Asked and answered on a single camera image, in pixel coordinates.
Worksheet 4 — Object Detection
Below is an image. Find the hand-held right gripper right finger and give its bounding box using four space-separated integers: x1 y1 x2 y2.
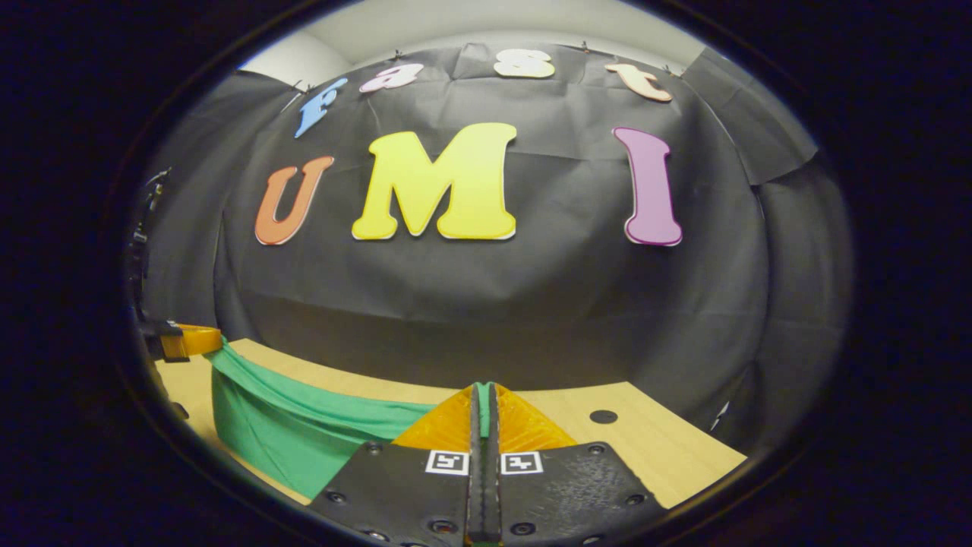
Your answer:
486 382 669 547

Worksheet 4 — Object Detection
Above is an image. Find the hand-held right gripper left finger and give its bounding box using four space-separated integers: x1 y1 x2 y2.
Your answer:
308 382 487 547

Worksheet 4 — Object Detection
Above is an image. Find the black backdrop cloth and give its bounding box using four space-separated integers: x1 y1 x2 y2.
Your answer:
137 42 855 457

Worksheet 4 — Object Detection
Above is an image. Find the green T-shirt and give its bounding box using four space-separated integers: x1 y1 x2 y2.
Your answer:
205 337 494 504

